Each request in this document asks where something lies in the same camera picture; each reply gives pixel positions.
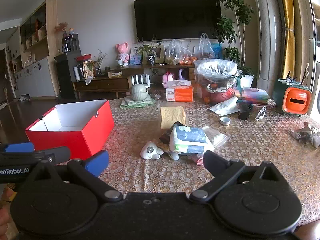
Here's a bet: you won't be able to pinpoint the clear bag of oranges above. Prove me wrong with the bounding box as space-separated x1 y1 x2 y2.
179 45 198 65

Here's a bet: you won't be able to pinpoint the plastic wrapped fruit basket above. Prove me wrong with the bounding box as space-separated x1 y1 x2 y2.
194 59 243 104

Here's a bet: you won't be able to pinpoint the plastic bag with dark contents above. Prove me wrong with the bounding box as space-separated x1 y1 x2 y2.
194 33 216 60

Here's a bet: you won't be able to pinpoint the black snack packet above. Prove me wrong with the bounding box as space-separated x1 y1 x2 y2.
159 120 187 147

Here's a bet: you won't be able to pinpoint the pink doll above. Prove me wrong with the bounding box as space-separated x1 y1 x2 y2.
115 43 130 67

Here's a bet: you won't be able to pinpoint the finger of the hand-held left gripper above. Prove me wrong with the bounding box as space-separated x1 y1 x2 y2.
0 146 71 165
0 142 35 153

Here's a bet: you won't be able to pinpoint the black flat television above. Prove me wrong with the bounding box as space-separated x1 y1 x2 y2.
134 0 222 43

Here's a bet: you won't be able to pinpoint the wall cabinet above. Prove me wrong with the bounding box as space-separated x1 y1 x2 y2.
5 0 60 98

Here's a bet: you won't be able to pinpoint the floral paper bag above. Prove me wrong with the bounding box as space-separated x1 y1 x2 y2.
82 60 95 80

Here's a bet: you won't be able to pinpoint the red cardboard box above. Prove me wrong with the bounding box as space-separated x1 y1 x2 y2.
25 99 115 159

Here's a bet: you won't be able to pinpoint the pink toy bag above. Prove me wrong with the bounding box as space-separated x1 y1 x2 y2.
162 70 175 88

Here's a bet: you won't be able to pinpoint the pink artificial flowers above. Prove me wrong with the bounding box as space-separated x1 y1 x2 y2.
55 22 69 38

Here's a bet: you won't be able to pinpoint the dark wooden door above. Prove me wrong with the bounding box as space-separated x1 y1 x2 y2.
0 49 13 105

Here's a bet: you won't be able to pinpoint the white plastic toy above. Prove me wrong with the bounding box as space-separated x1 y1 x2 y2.
140 141 164 160

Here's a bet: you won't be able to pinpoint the black gadget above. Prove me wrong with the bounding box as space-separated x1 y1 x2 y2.
236 99 254 120

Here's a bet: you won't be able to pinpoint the purple vase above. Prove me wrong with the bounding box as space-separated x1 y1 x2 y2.
177 69 190 81

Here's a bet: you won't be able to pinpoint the wooden photo frame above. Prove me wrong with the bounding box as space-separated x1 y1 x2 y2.
142 45 165 64

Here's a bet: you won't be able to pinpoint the white standing air conditioner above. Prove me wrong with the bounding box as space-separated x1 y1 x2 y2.
252 0 283 98

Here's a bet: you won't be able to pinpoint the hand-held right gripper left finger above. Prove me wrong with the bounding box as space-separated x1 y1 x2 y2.
24 150 123 202

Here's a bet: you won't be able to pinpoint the white router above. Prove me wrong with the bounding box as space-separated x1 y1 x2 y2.
127 74 152 88

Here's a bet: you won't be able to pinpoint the clear bag of cotton swabs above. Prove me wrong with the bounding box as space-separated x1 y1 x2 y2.
201 126 229 148

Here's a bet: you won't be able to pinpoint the wooden television cabinet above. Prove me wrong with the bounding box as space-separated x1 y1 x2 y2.
72 64 200 100

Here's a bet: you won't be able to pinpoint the tall potted plant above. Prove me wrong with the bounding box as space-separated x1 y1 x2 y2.
215 0 255 88

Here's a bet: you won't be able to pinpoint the plant in striped vase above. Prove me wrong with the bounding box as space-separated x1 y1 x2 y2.
136 36 165 66

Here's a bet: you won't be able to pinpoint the white glasses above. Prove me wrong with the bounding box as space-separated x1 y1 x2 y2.
255 106 267 122

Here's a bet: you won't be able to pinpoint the folded green cloth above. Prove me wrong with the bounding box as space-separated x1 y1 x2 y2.
120 95 156 109

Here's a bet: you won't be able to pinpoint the person's left hand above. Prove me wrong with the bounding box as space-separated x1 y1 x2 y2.
0 187 15 230

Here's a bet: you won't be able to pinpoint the vase with dry twigs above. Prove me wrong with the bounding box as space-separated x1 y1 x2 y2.
93 49 108 77

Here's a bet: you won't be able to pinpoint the green orange desk organizer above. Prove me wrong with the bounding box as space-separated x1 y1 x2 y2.
272 78 312 117

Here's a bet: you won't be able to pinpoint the yellow curtain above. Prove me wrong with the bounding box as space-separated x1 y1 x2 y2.
279 0 298 80

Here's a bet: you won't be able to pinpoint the orange white tissue box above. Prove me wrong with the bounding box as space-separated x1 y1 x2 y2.
165 79 194 102

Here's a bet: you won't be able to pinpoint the colourful picture frame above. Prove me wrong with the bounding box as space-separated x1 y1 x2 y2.
129 47 143 65

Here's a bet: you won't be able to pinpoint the crumpled grey wrapper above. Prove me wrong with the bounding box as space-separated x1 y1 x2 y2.
287 121 320 148

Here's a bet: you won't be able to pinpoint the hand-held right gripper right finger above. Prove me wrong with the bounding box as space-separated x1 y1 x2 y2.
190 151 287 202

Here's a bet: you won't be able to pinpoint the black coffee machine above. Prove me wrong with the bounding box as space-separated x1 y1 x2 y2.
61 34 80 53

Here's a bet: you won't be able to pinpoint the clear bag of yellow fruit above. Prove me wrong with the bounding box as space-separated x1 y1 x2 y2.
164 39 183 65

